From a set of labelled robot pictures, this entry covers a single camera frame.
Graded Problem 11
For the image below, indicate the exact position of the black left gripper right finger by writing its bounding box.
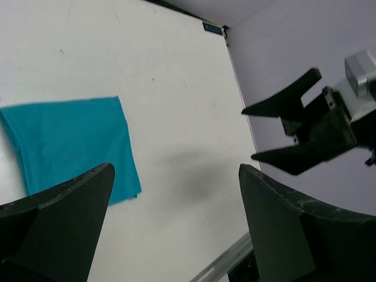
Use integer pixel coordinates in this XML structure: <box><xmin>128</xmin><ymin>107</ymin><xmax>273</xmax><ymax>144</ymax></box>
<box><xmin>239</xmin><ymin>164</ymin><xmax>375</xmax><ymax>281</ymax></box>

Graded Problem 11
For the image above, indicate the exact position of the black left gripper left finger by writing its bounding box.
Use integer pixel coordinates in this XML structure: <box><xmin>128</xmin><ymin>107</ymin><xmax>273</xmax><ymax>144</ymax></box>
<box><xmin>1</xmin><ymin>163</ymin><xmax>115</xmax><ymax>281</ymax></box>

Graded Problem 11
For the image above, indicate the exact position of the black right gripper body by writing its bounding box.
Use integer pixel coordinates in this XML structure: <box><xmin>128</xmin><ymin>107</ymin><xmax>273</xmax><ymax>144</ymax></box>
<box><xmin>281</xmin><ymin>86</ymin><xmax>357</xmax><ymax>145</ymax></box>

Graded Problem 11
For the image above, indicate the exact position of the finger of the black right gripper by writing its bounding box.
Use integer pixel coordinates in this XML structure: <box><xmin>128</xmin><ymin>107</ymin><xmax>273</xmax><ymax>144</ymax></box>
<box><xmin>241</xmin><ymin>68</ymin><xmax>321</xmax><ymax>118</ymax></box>
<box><xmin>251</xmin><ymin>137</ymin><xmax>356</xmax><ymax>176</ymax></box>

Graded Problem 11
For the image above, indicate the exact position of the teal t-shirt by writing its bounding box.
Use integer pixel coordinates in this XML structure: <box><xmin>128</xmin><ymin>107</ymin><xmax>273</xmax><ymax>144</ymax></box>
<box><xmin>1</xmin><ymin>96</ymin><xmax>142</xmax><ymax>204</ymax></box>

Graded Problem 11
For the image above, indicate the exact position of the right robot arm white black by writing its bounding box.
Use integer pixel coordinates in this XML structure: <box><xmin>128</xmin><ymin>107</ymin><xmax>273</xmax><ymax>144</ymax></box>
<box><xmin>242</xmin><ymin>68</ymin><xmax>375</xmax><ymax>176</ymax></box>

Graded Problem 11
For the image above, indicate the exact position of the blue table corner label right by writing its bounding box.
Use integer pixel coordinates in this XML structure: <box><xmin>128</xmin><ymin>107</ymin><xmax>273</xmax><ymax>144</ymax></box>
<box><xmin>203</xmin><ymin>22</ymin><xmax>223</xmax><ymax>36</ymax></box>

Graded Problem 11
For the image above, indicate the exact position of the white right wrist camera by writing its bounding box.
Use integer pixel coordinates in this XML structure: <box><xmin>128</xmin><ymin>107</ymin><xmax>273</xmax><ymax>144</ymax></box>
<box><xmin>334</xmin><ymin>50</ymin><xmax>375</xmax><ymax>122</ymax></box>

